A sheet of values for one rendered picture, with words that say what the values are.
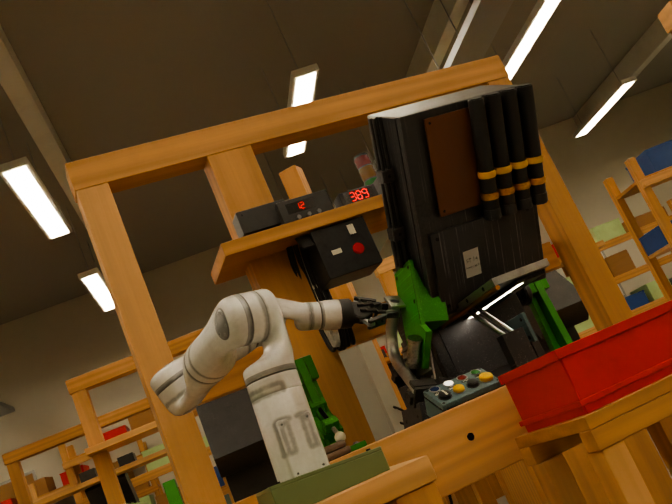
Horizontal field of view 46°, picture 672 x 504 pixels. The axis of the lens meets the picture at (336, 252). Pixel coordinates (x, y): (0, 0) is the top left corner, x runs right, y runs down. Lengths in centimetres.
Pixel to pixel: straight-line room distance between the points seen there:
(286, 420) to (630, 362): 63
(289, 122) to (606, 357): 136
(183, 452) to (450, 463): 78
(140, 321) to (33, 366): 1029
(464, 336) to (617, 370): 74
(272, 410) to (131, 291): 96
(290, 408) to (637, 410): 59
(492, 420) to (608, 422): 33
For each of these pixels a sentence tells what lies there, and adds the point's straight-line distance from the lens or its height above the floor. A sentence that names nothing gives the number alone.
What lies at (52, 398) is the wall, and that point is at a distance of 1234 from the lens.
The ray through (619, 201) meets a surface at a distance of 745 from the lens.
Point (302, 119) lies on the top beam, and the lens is 252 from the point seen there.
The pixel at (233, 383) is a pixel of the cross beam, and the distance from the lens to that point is 228.
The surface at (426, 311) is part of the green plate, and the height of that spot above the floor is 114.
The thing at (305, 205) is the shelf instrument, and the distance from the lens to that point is 229.
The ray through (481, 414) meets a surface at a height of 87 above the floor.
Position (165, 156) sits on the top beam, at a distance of 239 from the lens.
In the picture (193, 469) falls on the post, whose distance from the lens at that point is 215.
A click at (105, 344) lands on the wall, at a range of 1232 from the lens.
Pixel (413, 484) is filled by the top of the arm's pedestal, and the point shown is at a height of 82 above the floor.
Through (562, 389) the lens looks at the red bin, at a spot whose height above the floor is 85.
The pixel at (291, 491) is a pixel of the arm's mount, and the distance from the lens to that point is 129.
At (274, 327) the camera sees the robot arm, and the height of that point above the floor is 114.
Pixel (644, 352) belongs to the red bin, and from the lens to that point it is 156.
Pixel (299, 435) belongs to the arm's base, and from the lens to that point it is 135.
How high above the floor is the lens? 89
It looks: 14 degrees up
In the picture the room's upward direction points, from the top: 24 degrees counter-clockwise
